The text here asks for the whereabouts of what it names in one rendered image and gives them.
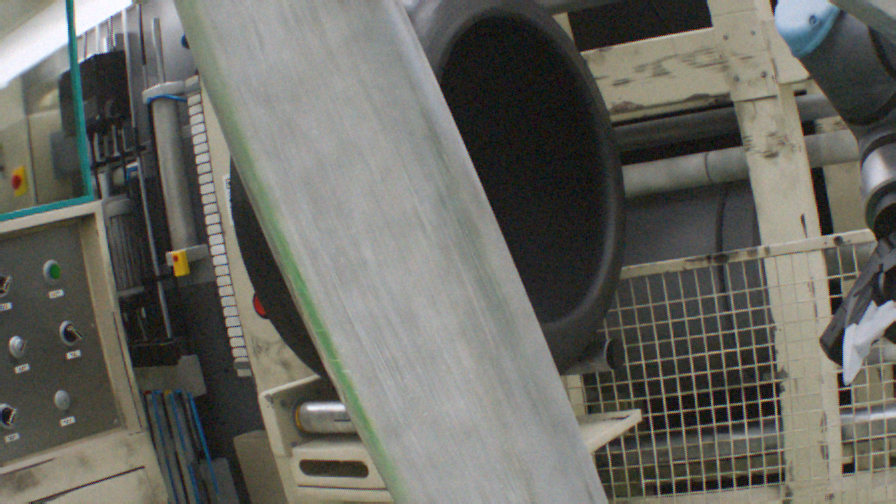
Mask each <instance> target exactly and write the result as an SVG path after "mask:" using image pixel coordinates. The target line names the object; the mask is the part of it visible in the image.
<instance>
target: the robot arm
mask: <svg viewBox="0 0 896 504"><path fill-rule="evenodd" d="M173 3H174V6H175V8H176V11H177V14H178V17H179V19H180V22H181V25H182V28H183V30H184V33H185V36H186V39H187V41H188V44H189V47H190V49H191V52H192V55H193V57H194V60H195V63H196V66H197V68H198V71H199V74H200V76H201V79H202V81H203V84H204V87H205V89H206V92H207V95H208V97H209V100H210V103H211V105H212V108H213V110H214V113H215V115H216V118H217V121H218V123H219V126H220V128H221V131H222V133H223V136H224V139H225V141H226V144H227V146H228V149H229V151H230V154H231V156H232V159H233V161H234V164H235V166H236V169H237V171H238V174H239V176H240V178H241V181H242V183H243V186H244V188H245V191H246V193H247V195H248V198H249V200H250V203H251V205H252V208H253V210H254V212H255V215H256V217H257V219H258V222H259V224H260V226H261V229H262V231H263V233H264V236H265V238H266V240H267V243H268V245H269V247H270V250H271V252H272V254H273V257H274V259H275V261H276V263H277V266H278V268H279V270H280V272H281V275H282V277H283V279H284V281H285V284H286V286H287V288H288V290H289V292H290V295H291V297H292V299H293V301H294V303H295V306H296V308H297V310H298V312H299V314H300V316H301V318H302V321H303V323H304V325H305V327H306V329H307V331H308V333H309V336H310V338H311V340H312V342H313V344H314V346H315V348H316V350H317V352H318V354H319V356H320V359H321V361H322V363H323V365H324V367H325V369H326V371H327V373H328V375H329V377H330V379H331V381H332V383H333V385H334V387H335V389H336V391H337V393H338V395H339V397H340V399H341V401H342V403H343V405H344V407H345V409H346V411H347V413H348V415H349V417H350V419H351V421H352V423H353V425H354V427H355V429H356V431H357V433H358V435H359V436H360V438H361V440H362V442H363V444H364V446H365V448H366V450H367V452H368V454H369V456H370V457H371V459H372V461H373V463H374V465H375V467H376V469H377V471H378V473H379V474H380V476H381V478H382V480H383V482H384V484H385V486H386V488H387V489H388V491H389V493H390V495H391V497H392V499H393V500H394V502H395V504H609V503H608V500H607V498H606V495H605V492H604V490H603V487H602V484H601V482H600V479H599V477H598V474H597V471H596V469H595V466H594V464H593V461H592V458H591V456H590V453H589V451H588V448H587V445H586V443H585V440H584V438H583V435H582V432H581V430H580V427H579V425H578V422H577V420H576V417H575V414H574V412H573V409H572V407H571V404H570V402H569V399H568V396H567V394H566V391H565V389H564V386H563V384H562V381H561V379H560V376H559V374H558V371H557V368H556V366H555V363H554V361H553V358H552V356H551V353H550V351H549V348H548V346H547V343H546V341H545V338H544V336H543V333H542V331H541V328H540V326H539V323H538V321H537V318H536V316H535V313H534V311H533V308H532V306H531V303H530V301H529V299H528V296H527V294H526V291H525V289H524V286H523V284H522V281H521V279H520V276H519V274H518V272H517V269H516V267H515V264H514V262H513V259H512V257H511V255H510V252H509V250H508V247H507V245H506V242H505V240H504V238H503V235H502V233H501V230H500V228H499V226H498V223H497V221H496V218H495V216H494V214H493V211H492V209H491V206H490V204H489V202H488V199H487V197H486V195H485V192H484V190H483V187H482V185H481V183H480V180H479V178H478V176H477V173H476V171H475V169H474V166H473V164H472V161H471V159H470V157H469V154H468V152H467V150H466V147H465V145H464V143H463V140H462V138H461V136H460V133H459V131H458V129H457V126H456V124H455V122H454V120H453V117H452V115H451V113H450V110H449V108H448V106H447V103H446V101H445V99H444V97H443V94H442V92H441V90H440V87H439V85H438V83H437V81H436V78H435V76H434V74H433V71H432V69H431V67H430V65H429V62H428V60H427V58H426V56H425V53H424V51H423V49H422V47H421V44H420V42H419V40H418V38H417V35H416V33H415V31H414V29H413V26H412V24H411V22H410V20H409V17H408V15H407V13H406V11H405V8H404V6H403V4H402V2H401V0H173ZM775 26H776V29H777V32H778V33H779V35H780V37H781V38H782V39H783V41H784V42H785V43H786V45H787V46H788V48H789V51H790V53H791V55H792V56H793V57H794V58H796V59H798V61H799V62H800V63H801V65H802V66H803V67H804V68H805V70H806V71H807V72H808V74H809V75H810V76H811V78H812V79H813V80H814V82H815V83H816V84H817V86H818V87H819V88H820V90H821V91H822V92H823V94H824V95H825V96H826V98H827V99H828V101H829V102H830V103H831V105H832V106H833V107H834V109H835V110H836V112H837V113H838V114H839V116H840V117H841V119H842V120H843V121H844V123H845V124H846V126H847V127H848V128H849V130H850V131H851V133H852V134H853V135H854V137H855V139H856V141H857V144H858V153H859V164H860V175H861V192H862V207H863V217H864V220H865V224H866V225H867V227H868V228H869V230H870V231H871V232H872V233H873V234H874V236H875V239H876V241H877V242H878V244H877V246H876V247H875V249H874V251H873V253H872V254H871V256H870V258H869V259H868V261H867V263H866V264H865V266H864V268H863V269H862V271H861V273H860V274H859V276H858V278H857V279H856V281H855V283H854V284H853V286H852V288H851V289H850V291H849V292H848V294H847V296H846V297H845V299H844V300H843V302H842V304H841V305H840V307H839V308H838V310H837V312H836V313H835V315H834V316H833V318H832V320H831V321H830V323H829V324H828V326H827V327H826V329H825V330H824V332H823V333H822V335H821V337H820V338H819V344H820V347H821V348H822V350H823V352H824V353H825V355H826V356H827V358H828V359H829V360H831V361H833V362H834V363H836V364H838V365H840V366H841V367H843V378H844V384H845V385H846V386H847V387H848V386H850V385H852V384H853V382H854V381H855V379H856V378H857V376H858V374H859V373H860V371H861V367H862V363H863V360H864V358H866V357H867V356H868V355H869V354H870V348H871V347H872V345H873V344H874V343H876V342H877V341H879V340H880V339H881V338H883V337H885V338H886V339H888V340H889V341H890V342H891V343H893V344H894V345H895V346H896V0H778V4H777V6H776V10H775Z"/></svg>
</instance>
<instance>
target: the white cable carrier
mask: <svg viewBox="0 0 896 504"><path fill-rule="evenodd" d="M199 81H200V76H199V75H197V76H194V77H192V78H190V79H187V80H186V87H187V86H189V85H192V84H194V83H196V82H199ZM200 93H202V92H201V88H200V89H198V90H196V91H193V92H191V93H188V94H187V96H188V97H189V96H193V95H195V96H193V97H190V98H189V99H188V105H189V106H193V105H195V106H193V107H191V108H190V109H189V114H190V116H192V115H195V116H193V117H191V119H190V121H191V125H196V124H199V123H200V124H199V125H196V126H193V127H192V135H197V134H199V135H197V136H194V138H193V143H194V145H196V144H200V143H203V144H200V145H197V146H196V147H195V149H194V150H195V154H201V153H204V152H205V153H204V154H201V155H198V156H197V157H196V163H197V164H202V163H206V162H207V163H206V164H203V165H200V166H198V168H197V170H198V174H204V173H207V172H208V173H207V174H204V175H201V176H200V177H199V183H200V184H205V183H209V182H210V184H206V185H203V186H201V194H207V193H211V194H208V195H205V196H203V197H202V201H203V204H209V203H212V204H210V205H207V206H205V207H204V213H205V215H206V214H212V213H214V214H213V215H209V216H207V217H206V224H207V225H210V224H214V223H216V224H215V225H211V226H209V227H208V228H207V231H208V235H212V234H217V233H218V235H214V236H211V237H210V238H209V242H210V245H216V244H220V245H217V246H213V247H212V248H211V253H212V255H218V254H223V255H220V256H215V257H214V258H213V263H214V265H222V264H225V265H223V266H218V267H216V268H215V273H216V276H218V275H219V276H220V275H225V274H226V275H227V276H221V277H218V278H217V283H218V286H224V285H228V286H225V287H221V288H220V289H219V293H220V296H227V295H230V296H228V297H224V298H222V299H221V302H222V306H231V305H232V307H226V308H224V310H223V311H224V316H234V317H228V318H226V326H227V327H229V326H237V327H231V328H229V329H228V334H229V337H234V336H239V337H234V338H232V339H231V340H230V343H231V346H232V347H236V346H242V347H238V348H234V349H233V356H234V357H240V358H236V359H235V362H241V361H250V358H249V357H248V356H249V354H248V350H247V347H246V341H245V337H243V335H244V333H243V328H242V326H240V325H242V324H241V319H240V316H238V315H239V310H238V306H235V305H237V301H236V296H234V294H235V291H234V286H233V285H232V284H233V281H232V276H231V275H230V273H231V271H230V266H229V264H228V263H229V261H228V256H227V254H226V253H227V251H226V245H225V244H224V243H225V238H224V234H222V233H221V232H223V228H222V224H221V223H219V222H221V218H220V213H217V212H219V206H218V203H216V201H217V195H216V192H215V191H216V188H215V182H213V181H214V176H213V172H212V171H213V170H212V163H211V162H210V161H211V157H210V152H208V151H209V143H208V142H207V141H208V136H207V132H205V131H207V129H206V123H204V122H205V115H204V113H203V112H204V107H203V99H202V94H200ZM196 94H197V95H196ZM196 104H198V105H196ZM196 114H198V115H196ZM200 133H202V134H200ZM241 356H244V357H241ZM237 372H238V376H253V375H254V373H253V370H252V369H238V370H237Z"/></svg>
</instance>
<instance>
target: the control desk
mask: <svg viewBox="0 0 896 504"><path fill-rule="evenodd" d="M145 426H148V423H147V420H146V416H145V412H144V409H143V405H142V401H141V397H140V393H139V390H138V386H137V382H136V378H135V374H134V370H133V365H132V361H131V357H130V353H129V348H128V344H127V340H126V335H125V331H124V326H123V322H122V317H121V312H120V308H119V303H118V298H117V293H116V288H115V283H114V277H113V272H112V267H111V261H110V256H109V250H108V244H107V239H106V233H105V226H104V220H103V214H102V207H101V202H91V203H87V204H80V205H77V206H72V207H68V208H63V209H58V210H54V211H49V212H45V213H40V214H35V215H31V216H26V217H22V218H17V219H12V220H8V221H3V222H0V504H171V502H170V499H169V496H168V493H167V490H166V486H165V483H164V480H163V477H162V473H161V470H160V467H159V463H158V460H157V457H156V453H155V450H154V446H153V443H152V439H151V436H150V432H149V431H146V429H145Z"/></svg>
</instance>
